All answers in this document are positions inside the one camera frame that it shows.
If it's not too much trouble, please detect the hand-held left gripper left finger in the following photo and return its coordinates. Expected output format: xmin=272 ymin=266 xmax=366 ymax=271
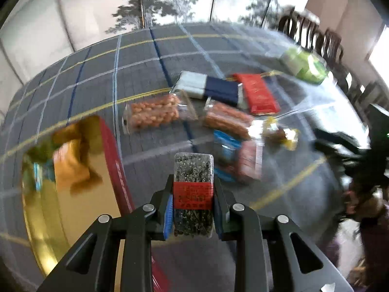
xmin=36 ymin=175 xmax=174 ymax=292

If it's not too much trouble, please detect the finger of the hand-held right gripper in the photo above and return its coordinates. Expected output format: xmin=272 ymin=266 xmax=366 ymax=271
xmin=313 ymin=128 xmax=365 ymax=163

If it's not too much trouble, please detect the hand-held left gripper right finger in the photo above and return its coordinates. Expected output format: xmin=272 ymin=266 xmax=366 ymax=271
xmin=213 ymin=178 xmax=354 ymax=292

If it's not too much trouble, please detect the clear dark seed packet red label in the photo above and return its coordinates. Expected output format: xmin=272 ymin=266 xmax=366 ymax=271
xmin=172 ymin=152 xmax=215 ymax=238

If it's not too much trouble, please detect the blue candy packet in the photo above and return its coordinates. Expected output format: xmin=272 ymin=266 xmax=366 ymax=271
xmin=213 ymin=129 xmax=244 ymax=181

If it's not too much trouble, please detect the red gold tin box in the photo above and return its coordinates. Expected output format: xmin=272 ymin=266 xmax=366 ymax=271
xmin=21 ymin=116 xmax=169 ymax=292

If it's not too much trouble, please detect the person's right hand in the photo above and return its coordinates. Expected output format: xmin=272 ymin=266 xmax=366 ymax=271
xmin=343 ymin=189 xmax=388 ymax=219

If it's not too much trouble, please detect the dark wooden chair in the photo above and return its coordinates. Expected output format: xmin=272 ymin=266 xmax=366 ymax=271
xmin=278 ymin=6 xmax=345 ymax=64
xmin=334 ymin=73 xmax=389 ymax=122

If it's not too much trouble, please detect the yellow wrapped candy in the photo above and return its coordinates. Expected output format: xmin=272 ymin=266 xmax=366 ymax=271
xmin=261 ymin=119 xmax=300 ymax=151

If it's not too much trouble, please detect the pink snack packet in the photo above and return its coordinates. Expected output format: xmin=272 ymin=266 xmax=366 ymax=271
xmin=237 ymin=140 xmax=263 ymax=183

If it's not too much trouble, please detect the green tissue pack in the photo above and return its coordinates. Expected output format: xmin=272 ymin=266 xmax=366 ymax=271
xmin=280 ymin=46 xmax=330 ymax=86

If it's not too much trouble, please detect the red snack packet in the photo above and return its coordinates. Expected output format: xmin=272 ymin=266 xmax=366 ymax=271
xmin=232 ymin=73 xmax=282 ymax=116

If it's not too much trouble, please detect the clear reddish brown snack packet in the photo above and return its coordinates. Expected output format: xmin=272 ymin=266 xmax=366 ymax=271
xmin=202 ymin=97 xmax=265 ymax=140

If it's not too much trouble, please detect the clear peanut packet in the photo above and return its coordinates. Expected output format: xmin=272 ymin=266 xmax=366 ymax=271
xmin=122 ymin=94 xmax=199 ymax=134

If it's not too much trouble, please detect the navy white snack packet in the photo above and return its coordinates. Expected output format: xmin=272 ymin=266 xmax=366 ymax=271
xmin=170 ymin=71 xmax=244 ymax=108

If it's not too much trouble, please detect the grey plaid tablecloth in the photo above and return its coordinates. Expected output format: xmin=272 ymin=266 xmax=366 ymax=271
xmin=0 ymin=21 xmax=374 ymax=292

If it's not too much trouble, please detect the painted folding screen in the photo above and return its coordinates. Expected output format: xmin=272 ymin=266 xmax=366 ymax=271
xmin=0 ymin=0 xmax=317 ymax=92

